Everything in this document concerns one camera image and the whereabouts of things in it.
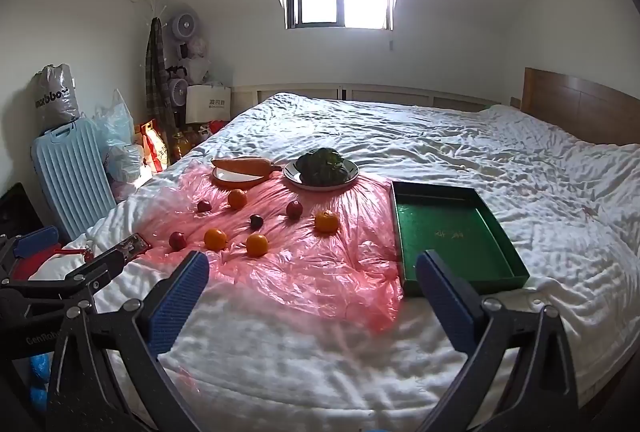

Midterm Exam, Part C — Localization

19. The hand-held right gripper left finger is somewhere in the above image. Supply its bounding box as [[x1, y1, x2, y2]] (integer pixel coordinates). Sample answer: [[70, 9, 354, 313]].
[[47, 251, 211, 432]]

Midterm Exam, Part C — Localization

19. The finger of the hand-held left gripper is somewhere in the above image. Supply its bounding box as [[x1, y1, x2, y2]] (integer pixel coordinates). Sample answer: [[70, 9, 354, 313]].
[[0, 226, 62, 280], [0, 233, 152, 313]]

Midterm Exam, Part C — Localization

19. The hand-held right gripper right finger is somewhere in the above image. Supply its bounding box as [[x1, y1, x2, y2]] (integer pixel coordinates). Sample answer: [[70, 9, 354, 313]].
[[415, 250, 581, 432]]

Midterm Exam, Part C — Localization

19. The green tray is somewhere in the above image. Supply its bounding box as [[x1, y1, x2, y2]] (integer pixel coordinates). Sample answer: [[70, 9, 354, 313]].
[[390, 180, 531, 299]]

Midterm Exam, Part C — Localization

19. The person's left hand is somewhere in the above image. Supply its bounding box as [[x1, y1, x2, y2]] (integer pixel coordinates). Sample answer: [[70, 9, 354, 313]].
[[27, 352, 53, 415]]

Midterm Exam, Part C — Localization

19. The red cloth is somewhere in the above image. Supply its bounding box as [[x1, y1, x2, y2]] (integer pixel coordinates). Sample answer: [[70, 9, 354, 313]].
[[10, 247, 66, 280]]

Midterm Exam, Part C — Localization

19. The light blue suitcase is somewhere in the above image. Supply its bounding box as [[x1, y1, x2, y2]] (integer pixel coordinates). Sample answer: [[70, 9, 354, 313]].
[[30, 119, 117, 243]]

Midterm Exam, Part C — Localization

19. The bluish plastic bag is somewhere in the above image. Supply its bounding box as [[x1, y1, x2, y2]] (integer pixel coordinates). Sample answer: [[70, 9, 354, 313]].
[[102, 143, 146, 183]]

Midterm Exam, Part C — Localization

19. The red and white sack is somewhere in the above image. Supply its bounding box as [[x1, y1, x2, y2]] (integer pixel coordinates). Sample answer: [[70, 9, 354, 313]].
[[135, 119, 171, 173]]

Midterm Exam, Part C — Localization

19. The pink plastic sheet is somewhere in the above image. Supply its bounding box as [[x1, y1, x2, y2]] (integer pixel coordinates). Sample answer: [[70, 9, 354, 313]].
[[135, 159, 406, 333]]

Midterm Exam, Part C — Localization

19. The clear plastic bag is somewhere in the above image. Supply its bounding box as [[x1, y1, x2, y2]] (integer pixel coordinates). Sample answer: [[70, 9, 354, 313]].
[[92, 88, 136, 148]]

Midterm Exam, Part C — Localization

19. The grey printed bag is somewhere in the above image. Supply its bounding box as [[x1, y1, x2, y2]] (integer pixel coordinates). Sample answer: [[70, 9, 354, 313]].
[[33, 64, 81, 133]]

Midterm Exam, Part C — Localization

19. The carrot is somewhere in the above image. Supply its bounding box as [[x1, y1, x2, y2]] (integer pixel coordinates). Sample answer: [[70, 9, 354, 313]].
[[211, 156, 275, 175]]

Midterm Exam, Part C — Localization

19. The white plate with dark rim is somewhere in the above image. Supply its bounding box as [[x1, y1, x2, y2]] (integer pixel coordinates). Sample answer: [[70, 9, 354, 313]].
[[283, 161, 360, 191]]

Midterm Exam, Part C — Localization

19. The white fan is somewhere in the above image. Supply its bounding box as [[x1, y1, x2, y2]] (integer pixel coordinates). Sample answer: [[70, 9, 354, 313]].
[[169, 6, 202, 44], [167, 78, 190, 110]]

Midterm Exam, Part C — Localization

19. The white cardboard box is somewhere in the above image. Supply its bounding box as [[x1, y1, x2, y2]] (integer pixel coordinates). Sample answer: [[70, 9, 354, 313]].
[[186, 84, 232, 125]]

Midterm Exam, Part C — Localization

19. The green leafy vegetable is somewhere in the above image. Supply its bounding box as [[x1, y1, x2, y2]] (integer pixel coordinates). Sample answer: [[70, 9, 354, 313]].
[[295, 147, 347, 186]]

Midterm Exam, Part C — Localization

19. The plaid scarf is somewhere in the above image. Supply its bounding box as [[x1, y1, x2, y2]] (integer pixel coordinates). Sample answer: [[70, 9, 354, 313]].
[[144, 16, 173, 163]]

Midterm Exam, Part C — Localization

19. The white panelled ledge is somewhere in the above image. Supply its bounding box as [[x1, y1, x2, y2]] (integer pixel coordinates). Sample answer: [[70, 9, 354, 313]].
[[232, 82, 501, 110]]

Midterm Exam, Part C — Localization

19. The wooden headboard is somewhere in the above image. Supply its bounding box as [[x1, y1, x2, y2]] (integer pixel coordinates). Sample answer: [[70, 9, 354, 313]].
[[520, 67, 640, 148]]

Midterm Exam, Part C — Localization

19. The orange plate with handle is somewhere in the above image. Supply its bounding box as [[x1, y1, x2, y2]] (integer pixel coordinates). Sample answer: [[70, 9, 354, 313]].
[[210, 159, 283, 191]]

